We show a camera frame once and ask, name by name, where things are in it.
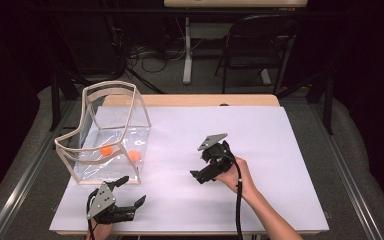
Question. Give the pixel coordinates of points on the person's right hand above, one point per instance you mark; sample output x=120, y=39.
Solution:
x=238, y=178

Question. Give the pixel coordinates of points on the grey metal floor rail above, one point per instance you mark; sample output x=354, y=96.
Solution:
x=30, y=173
x=346, y=173

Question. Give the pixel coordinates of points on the wooden table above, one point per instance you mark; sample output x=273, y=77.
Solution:
x=196, y=100

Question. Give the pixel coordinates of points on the white-legged desk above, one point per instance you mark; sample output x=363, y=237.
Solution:
x=187, y=66

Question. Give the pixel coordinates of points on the white table sheet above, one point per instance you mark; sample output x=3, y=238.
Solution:
x=263, y=140

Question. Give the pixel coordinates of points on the clear plastic container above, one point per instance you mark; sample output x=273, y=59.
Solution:
x=110, y=170

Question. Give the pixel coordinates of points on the orange ping-pong ball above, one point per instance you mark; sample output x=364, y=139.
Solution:
x=133, y=155
x=106, y=150

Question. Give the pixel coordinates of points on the black folding chair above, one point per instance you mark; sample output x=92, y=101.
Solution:
x=225, y=76

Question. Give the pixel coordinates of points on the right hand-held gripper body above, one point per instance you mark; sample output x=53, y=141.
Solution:
x=218, y=161

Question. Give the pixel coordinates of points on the person's left hand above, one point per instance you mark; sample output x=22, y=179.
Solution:
x=100, y=231

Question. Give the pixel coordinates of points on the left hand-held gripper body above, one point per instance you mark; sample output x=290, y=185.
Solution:
x=104, y=202

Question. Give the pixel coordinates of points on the black metal stand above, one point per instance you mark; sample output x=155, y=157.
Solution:
x=55, y=100
x=328, y=106

